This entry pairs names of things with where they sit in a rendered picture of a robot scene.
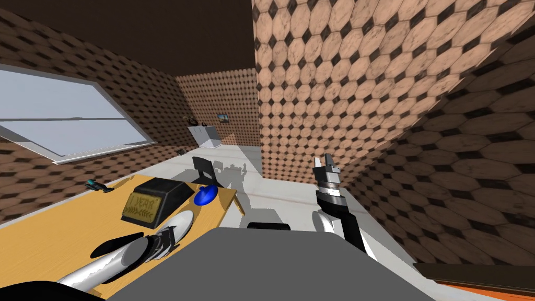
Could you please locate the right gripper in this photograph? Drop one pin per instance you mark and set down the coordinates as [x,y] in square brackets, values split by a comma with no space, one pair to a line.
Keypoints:
[328,174]

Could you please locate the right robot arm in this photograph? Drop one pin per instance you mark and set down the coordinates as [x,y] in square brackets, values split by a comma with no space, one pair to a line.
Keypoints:
[349,225]

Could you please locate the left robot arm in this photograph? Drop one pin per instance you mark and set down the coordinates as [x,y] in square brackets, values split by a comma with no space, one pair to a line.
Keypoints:
[104,263]

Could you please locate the black chair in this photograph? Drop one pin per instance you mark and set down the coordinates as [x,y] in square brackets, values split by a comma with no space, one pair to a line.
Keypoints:
[205,169]

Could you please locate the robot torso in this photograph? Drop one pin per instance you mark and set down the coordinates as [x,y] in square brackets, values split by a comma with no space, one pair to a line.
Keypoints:
[267,267]

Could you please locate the white cabinet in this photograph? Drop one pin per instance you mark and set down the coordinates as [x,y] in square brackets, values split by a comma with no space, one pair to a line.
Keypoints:
[205,136]

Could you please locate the blue round object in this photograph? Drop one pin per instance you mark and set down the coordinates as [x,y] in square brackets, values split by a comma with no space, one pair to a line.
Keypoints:
[206,195]

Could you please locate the black box with gold plaque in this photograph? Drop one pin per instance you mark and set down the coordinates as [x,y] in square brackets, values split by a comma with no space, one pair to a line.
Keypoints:
[165,198]

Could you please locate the dark brown orange furniture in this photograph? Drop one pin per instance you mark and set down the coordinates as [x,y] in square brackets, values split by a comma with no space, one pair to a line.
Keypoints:
[480,278]

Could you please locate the teal and black tool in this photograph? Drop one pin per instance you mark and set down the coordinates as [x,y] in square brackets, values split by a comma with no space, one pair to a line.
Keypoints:
[97,185]

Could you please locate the large window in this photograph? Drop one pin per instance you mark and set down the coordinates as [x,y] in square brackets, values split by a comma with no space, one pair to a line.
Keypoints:
[62,117]

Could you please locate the yellow wooden table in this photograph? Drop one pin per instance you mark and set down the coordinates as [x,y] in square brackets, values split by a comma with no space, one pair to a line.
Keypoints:
[50,242]

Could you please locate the small wall picture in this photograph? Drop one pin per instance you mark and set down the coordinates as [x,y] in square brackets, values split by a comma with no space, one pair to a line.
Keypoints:
[223,118]

